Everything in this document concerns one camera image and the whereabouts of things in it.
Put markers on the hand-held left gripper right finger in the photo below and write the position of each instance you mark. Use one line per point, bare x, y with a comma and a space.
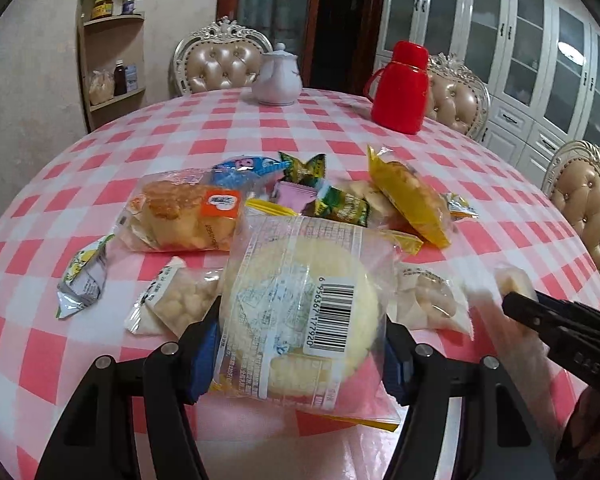
395, 370

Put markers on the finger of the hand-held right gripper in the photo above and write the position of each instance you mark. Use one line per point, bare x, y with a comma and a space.
565, 332

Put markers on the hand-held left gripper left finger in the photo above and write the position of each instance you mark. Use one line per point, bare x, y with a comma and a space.
205, 355

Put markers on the small pale snack packet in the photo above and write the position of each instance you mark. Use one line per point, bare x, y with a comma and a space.
512, 280

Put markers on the round bread clear packet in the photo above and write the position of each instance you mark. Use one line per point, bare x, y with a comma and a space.
300, 310

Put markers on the lemon print candy packet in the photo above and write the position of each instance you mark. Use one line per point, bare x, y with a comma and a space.
82, 280

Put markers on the yellow snack packet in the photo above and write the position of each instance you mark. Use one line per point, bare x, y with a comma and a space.
410, 195

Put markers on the clear bag of snacks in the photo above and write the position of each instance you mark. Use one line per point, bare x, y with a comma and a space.
101, 89

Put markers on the white puffs clear packet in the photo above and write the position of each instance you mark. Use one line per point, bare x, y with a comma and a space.
430, 300
172, 302

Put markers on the yellow edged clear packet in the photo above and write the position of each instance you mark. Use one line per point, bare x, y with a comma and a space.
406, 241

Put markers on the beige tufted ornate chair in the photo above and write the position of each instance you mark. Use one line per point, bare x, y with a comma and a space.
220, 65
587, 205
455, 100

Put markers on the bread packet with orange label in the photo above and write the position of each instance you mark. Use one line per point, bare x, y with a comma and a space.
180, 215

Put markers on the small yellow green packet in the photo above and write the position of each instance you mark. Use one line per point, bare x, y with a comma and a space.
460, 206

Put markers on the dark green snack packet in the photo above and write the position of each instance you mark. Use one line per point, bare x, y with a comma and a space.
342, 205

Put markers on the pink snack packet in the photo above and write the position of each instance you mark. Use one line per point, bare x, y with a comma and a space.
292, 195

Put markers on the blue snack packet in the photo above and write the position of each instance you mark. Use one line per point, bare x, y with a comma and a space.
245, 172

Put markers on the green candy packet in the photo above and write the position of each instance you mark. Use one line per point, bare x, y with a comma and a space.
305, 167

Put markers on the pink checkered tablecloth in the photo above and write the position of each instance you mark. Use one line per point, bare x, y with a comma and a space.
80, 180

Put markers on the red thermos jug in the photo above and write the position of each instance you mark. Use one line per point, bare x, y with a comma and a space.
397, 90

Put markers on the small white box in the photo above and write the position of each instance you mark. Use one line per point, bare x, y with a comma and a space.
132, 79

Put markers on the white teapot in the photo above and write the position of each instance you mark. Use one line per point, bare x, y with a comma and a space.
277, 77

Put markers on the dark bottle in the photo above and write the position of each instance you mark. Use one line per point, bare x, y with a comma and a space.
120, 80

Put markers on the white glass door cabinet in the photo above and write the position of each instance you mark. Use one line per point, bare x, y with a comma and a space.
530, 35

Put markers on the wooden corner shelf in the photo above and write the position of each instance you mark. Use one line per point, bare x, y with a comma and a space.
112, 22

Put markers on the small dark jar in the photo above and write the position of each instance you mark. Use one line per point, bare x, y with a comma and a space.
128, 6

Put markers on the wooden framed glass door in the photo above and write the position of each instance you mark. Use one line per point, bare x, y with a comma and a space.
275, 5

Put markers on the yellow label jar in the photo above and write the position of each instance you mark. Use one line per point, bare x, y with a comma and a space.
102, 9

